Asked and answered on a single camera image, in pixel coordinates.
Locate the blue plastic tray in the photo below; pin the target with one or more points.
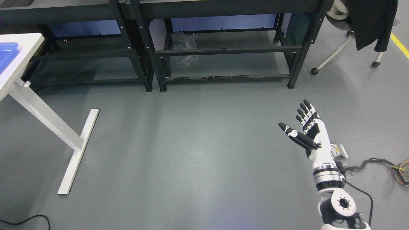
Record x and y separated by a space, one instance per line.
8 52

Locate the clear plastic bag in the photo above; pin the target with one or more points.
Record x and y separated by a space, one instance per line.
183 41

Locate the black left metal shelf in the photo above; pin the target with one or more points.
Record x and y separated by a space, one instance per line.
43 13

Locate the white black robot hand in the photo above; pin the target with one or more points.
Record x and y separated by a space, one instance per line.
313 138

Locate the white table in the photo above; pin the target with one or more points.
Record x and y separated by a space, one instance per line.
13 85

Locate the small metal floor box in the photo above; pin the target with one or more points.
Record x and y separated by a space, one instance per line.
338 150

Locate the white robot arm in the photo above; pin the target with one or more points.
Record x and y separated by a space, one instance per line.
336 205

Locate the black metal shelf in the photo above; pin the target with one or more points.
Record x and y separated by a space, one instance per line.
43 13
237 40

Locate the black right metal shelf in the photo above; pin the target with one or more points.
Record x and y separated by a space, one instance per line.
237 40

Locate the office chair with black jacket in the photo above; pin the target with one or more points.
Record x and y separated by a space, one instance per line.
365 21

